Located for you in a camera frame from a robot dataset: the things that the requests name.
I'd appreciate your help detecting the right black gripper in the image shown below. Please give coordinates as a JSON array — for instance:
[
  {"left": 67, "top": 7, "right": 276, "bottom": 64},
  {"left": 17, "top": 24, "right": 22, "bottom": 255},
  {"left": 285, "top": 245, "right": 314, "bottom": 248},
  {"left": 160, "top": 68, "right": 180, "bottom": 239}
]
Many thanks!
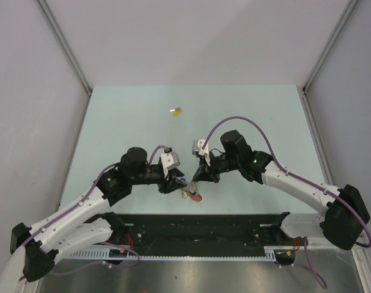
[{"left": 193, "top": 150, "right": 240, "bottom": 184}]

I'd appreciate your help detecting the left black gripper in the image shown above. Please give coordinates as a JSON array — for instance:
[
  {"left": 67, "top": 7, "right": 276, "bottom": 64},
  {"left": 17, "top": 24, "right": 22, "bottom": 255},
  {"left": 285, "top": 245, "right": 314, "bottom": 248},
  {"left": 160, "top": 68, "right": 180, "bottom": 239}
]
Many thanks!
[{"left": 130, "top": 165, "right": 186, "bottom": 194}]

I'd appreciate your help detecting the metal key organizer red handle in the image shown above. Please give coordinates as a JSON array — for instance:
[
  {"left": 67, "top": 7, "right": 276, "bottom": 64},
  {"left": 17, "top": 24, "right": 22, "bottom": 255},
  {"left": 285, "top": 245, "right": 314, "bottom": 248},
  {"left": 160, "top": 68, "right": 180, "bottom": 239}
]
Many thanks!
[{"left": 181, "top": 181, "right": 202, "bottom": 202}]

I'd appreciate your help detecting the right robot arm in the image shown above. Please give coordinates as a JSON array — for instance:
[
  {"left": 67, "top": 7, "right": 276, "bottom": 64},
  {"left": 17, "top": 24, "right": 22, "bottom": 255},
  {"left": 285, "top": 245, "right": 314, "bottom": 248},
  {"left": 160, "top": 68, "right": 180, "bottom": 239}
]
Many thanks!
[{"left": 193, "top": 130, "right": 370, "bottom": 250}]

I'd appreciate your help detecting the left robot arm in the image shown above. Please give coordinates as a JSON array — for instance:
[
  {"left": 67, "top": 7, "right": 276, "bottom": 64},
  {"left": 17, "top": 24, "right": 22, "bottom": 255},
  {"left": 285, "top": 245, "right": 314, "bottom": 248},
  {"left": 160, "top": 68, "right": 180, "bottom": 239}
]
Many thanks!
[{"left": 10, "top": 147, "right": 188, "bottom": 282}]

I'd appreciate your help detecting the key with yellow tag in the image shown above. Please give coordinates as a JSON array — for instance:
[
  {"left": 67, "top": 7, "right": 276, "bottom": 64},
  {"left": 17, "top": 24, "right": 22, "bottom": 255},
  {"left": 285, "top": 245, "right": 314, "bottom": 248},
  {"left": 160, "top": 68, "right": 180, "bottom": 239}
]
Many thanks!
[{"left": 169, "top": 107, "right": 182, "bottom": 117}]

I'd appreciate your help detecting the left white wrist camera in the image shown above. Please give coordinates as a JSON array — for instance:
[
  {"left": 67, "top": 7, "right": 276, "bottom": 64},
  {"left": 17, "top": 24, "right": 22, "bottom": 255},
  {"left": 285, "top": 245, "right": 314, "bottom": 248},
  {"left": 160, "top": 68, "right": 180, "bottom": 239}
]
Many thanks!
[{"left": 160, "top": 148, "right": 180, "bottom": 176}]

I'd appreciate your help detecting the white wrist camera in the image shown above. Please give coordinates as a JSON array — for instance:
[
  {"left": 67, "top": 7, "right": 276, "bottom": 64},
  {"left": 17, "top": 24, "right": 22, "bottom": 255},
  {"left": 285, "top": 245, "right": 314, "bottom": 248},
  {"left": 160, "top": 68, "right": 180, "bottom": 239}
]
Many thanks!
[
  {"left": 192, "top": 139, "right": 210, "bottom": 166},
  {"left": 160, "top": 148, "right": 180, "bottom": 176}
]

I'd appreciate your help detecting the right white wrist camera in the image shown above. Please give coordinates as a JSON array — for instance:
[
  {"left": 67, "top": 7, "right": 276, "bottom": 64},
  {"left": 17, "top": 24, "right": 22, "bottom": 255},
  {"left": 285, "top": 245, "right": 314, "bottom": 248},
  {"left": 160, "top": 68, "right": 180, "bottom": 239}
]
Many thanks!
[{"left": 192, "top": 139, "right": 210, "bottom": 166}]

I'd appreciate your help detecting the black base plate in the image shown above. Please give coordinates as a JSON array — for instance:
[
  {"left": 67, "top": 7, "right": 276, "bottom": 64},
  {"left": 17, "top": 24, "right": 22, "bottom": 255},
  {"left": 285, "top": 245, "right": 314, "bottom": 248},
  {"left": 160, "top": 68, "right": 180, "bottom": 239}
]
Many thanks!
[{"left": 109, "top": 213, "right": 303, "bottom": 256}]

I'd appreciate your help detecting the white slotted cable duct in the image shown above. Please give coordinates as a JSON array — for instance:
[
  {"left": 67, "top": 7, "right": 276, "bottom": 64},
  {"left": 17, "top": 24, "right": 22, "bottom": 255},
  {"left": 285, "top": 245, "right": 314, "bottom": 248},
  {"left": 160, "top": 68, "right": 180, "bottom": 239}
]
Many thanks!
[{"left": 66, "top": 246, "right": 295, "bottom": 262}]

